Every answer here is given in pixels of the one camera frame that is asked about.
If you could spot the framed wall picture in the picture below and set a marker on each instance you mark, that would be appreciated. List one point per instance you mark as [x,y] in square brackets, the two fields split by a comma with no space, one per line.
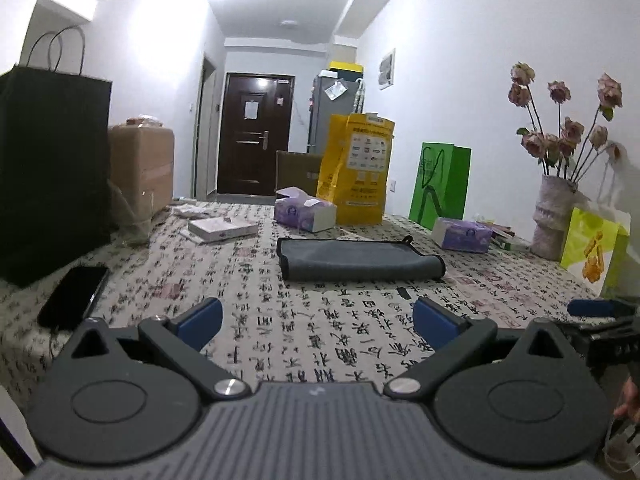
[386,69]

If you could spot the yellow printed bag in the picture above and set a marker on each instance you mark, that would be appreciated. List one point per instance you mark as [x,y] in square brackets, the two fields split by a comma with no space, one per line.
[357,170]

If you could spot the black paper bag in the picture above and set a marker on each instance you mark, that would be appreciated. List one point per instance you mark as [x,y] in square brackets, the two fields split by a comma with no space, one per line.
[50,170]

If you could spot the grey towel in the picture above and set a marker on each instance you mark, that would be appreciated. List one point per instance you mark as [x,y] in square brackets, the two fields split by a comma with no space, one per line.
[350,259]

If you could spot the person's right hand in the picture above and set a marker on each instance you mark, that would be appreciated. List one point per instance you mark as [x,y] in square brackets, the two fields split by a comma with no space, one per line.
[628,400]

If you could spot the white flat box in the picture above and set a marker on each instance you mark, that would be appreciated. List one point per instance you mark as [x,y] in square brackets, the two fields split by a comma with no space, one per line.
[222,228]

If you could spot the dark brown door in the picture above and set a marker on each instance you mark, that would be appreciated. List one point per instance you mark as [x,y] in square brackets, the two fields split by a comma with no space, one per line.
[254,135]

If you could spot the closed purple tissue box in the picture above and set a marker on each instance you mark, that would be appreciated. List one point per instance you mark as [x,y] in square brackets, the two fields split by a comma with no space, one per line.
[461,235]

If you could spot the open purple tissue box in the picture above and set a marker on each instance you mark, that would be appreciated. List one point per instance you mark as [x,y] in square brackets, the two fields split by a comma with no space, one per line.
[302,210]

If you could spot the brown flat cardboard box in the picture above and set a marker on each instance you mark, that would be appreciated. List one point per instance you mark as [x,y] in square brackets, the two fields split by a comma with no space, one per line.
[297,172]

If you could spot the white textured vase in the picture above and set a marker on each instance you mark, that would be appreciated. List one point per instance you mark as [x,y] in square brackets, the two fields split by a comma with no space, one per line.
[552,220]

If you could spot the stack of books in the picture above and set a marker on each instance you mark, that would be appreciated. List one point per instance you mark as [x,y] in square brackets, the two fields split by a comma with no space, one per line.
[502,237]

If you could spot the black smartphone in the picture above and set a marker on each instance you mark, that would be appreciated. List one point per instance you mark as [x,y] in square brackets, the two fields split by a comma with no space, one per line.
[75,295]

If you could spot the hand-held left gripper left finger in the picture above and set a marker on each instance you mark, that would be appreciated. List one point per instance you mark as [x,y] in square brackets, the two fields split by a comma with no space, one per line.
[206,317]

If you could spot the green paper bag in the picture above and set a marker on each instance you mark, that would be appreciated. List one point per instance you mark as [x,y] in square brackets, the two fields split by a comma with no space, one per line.
[440,185]

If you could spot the white plastic bag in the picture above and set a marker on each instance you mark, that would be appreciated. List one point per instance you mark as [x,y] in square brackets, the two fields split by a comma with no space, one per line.
[616,180]

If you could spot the brown taped cardboard box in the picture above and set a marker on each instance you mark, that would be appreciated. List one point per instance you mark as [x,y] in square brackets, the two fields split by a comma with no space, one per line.
[141,167]

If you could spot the grey refrigerator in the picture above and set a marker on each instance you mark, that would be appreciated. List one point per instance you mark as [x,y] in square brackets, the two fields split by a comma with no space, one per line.
[332,105]

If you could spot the yellow box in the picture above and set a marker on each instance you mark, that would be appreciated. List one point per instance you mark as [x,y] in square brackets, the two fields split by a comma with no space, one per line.
[345,66]

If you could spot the lime green gift bag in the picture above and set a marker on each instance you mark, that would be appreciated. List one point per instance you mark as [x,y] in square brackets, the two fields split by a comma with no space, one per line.
[592,252]

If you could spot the loose white papers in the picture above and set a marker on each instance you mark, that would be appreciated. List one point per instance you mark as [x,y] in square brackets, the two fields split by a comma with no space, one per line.
[187,209]

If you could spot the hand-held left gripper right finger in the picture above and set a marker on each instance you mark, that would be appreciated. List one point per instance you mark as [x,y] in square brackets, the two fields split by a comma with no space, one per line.
[431,321]

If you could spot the calligraphy printed tablecloth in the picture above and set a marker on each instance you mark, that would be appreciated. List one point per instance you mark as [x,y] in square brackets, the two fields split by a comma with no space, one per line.
[300,320]

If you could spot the clear plastic bag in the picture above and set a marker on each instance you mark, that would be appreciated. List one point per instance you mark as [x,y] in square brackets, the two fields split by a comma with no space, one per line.
[127,215]

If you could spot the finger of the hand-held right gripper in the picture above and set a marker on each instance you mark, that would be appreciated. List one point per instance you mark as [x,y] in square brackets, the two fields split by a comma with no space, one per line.
[592,307]

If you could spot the dried pink roses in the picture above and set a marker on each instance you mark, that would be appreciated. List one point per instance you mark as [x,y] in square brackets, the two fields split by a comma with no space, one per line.
[565,132]

